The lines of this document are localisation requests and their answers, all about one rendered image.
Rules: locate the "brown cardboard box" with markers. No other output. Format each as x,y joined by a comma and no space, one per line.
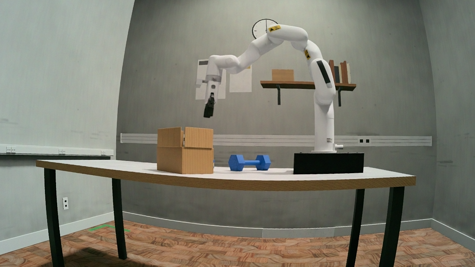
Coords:
196,157

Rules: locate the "blue hex dumbbell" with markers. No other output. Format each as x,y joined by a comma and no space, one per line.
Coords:
237,163

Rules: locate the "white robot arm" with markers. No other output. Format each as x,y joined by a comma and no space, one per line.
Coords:
319,71

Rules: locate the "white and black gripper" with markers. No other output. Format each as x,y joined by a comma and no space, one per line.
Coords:
211,98

